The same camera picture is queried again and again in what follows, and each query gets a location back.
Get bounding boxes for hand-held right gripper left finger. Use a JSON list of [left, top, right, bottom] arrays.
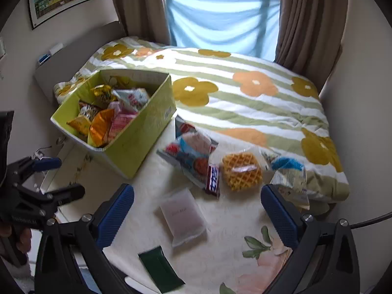
[[35, 183, 135, 294]]

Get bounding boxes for person's left forearm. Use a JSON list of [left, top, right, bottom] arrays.
[[0, 259, 36, 294]]

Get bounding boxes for white blue box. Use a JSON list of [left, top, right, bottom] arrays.
[[37, 43, 64, 67]]

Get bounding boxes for floral striped blanket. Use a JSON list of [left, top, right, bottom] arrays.
[[53, 36, 351, 212]]

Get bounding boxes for brown curtain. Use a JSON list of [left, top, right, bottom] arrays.
[[107, 0, 172, 45], [274, 0, 350, 91]]

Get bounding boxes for brown chocolate bar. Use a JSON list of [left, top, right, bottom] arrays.
[[205, 163, 221, 198]]

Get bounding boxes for orange snack packet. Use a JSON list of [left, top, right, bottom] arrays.
[[88, 108, 116, 148]]

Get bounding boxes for grey headboard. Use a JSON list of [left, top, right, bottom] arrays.
[[33, 21, 128, 105]]

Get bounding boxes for light blue cloth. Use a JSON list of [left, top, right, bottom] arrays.
[[165, 0, 281, 62]]

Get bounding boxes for white floral table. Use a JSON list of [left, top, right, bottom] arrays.
[[40, 129, 294, 294]]

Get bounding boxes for yellow chips packet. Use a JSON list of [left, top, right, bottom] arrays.
[[66, 115, 92, 136]]

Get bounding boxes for red blue white snack packet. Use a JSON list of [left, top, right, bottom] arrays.
[[157, 116, 219, 190]]

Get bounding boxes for waffle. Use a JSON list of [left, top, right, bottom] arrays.
[[222, 151, 263, 192]]

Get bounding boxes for green cardboard box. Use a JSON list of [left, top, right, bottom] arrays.
[[50, 69, 177, 180]]

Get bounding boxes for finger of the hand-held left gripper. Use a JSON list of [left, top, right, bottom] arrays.
[[14, 184, 86, 219], [7, 156, 62, 188]]

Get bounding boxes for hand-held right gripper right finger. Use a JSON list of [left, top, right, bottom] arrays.
[[260, 184, 360, 294]]

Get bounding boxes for person's left hand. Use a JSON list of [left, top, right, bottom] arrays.
[[0, 220, 33, 265]]

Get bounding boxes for translucent white snack packet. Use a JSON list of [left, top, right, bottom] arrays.
[[159, 188, 208, 248]]

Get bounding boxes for brown snack packet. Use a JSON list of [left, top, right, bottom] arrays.
[[79, 100, 100, 121]]

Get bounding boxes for dark green snack bar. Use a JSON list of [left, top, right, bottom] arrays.
[[138, 246, 186, 294]]

